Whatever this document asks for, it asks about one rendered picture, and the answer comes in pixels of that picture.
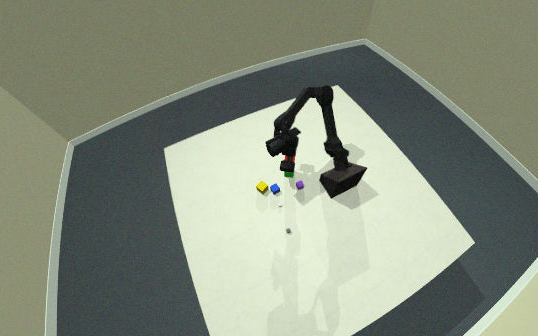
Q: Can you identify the yellow block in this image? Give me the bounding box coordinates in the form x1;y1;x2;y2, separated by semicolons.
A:
256;181;269;195

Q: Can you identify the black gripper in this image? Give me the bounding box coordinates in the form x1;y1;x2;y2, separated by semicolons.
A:
280;136;299;172

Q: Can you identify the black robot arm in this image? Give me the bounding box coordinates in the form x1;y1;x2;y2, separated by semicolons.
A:
265;85;351;172

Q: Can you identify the blue block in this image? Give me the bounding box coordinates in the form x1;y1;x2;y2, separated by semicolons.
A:
270;183;280;195

